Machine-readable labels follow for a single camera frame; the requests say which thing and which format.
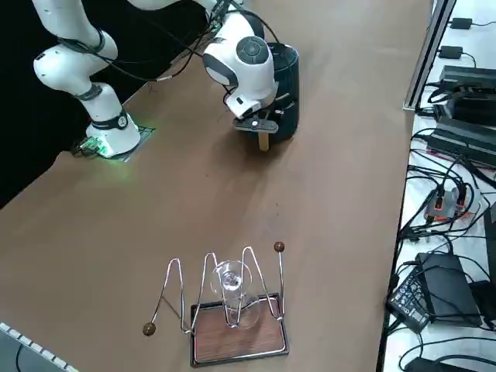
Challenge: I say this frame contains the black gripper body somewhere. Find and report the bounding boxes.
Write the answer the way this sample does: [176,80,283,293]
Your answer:
[267,95,290,117]

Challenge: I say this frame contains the clear wine glass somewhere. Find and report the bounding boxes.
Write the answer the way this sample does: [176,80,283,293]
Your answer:
[208,260,261,330]

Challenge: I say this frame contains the black ribbed power supply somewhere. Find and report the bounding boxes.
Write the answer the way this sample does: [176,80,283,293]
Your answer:
[425,115,496,168]
[432,92,496,127]
[440,64,496,95]

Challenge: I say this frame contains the grey orange electronics box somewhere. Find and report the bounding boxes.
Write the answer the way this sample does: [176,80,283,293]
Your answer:
[423,187,483,225]

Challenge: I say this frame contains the black adapter with label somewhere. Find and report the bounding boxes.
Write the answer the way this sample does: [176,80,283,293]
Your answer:
[386,275,432,333]

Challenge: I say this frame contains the large black power brick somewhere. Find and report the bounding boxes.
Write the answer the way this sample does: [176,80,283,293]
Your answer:
[415,251,484,327]

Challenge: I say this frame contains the black upright panel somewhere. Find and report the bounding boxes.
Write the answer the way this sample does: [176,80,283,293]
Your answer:
[483,201,496,284]

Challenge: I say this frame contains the black pouch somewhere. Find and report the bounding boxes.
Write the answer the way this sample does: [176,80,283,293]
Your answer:
[469,279,496,331]

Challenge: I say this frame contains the black flat device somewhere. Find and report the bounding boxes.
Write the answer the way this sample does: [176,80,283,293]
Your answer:
[402,356,468,372]

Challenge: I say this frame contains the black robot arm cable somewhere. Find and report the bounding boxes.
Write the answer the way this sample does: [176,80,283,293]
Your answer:
[57,0,280,84]

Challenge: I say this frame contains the chrome wire glass rack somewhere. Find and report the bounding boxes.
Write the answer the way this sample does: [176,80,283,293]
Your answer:
[142,241,290,363]

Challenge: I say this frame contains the aluminium profile rail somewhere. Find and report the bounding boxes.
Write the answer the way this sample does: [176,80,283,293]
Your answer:
[401,0,459,112]

